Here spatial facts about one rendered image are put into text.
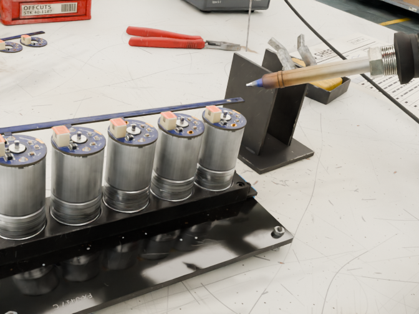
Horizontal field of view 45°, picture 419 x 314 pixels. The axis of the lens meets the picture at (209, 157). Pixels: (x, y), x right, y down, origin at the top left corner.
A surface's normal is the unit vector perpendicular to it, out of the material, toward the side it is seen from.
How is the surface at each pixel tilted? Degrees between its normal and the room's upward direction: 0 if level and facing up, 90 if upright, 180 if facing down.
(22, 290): 0
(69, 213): 90
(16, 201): 90
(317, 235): 0
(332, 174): 0
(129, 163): 90
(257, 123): 90
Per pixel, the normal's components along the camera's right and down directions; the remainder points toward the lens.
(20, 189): 0.43, 0.54
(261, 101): -0.75, 0.22
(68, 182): -0.07, 0.51
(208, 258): 0.18, -0.84
